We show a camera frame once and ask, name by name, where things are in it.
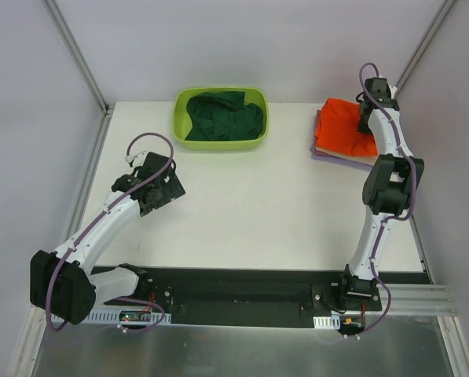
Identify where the orange t shirt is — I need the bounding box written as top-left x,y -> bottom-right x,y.
317,98 -> 378,157

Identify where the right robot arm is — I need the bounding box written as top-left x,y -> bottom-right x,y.
336,77 -> 424,310

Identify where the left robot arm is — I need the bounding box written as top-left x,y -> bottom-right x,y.
29,152 -> 185,324

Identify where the beige folded t shirt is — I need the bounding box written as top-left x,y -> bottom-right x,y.
314,148 -> 377,166

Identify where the green plastic bin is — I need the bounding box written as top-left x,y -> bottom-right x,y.
173,86 -> 269,152

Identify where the dark green t shirt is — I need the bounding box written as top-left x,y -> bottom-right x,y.
186,90 -> 264,142

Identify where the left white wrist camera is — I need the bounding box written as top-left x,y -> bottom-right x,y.
124,150 -> 148,166

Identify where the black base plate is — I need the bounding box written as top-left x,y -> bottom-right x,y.
88,263 -> 384,327

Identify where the left aluminium frame post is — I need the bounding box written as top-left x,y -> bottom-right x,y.
42,0 -> 110,115

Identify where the aluminium frame post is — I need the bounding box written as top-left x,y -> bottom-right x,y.
42,0 -> 110,115
395,0 -> 460,97

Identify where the right aluminium frame post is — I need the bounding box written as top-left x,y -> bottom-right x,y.
395,0 -> 460,97

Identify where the left white cable duct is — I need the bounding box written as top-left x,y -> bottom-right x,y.
82,309 -> 171,326

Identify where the white cable duct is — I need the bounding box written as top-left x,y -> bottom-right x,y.
82,309 -> 171,326
313,315 -> 341,331

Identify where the front aluminium rail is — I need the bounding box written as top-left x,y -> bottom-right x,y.
387,284 -> 457,317

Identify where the right white cable duct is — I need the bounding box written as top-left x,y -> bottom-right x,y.
313,315 -> 341,331

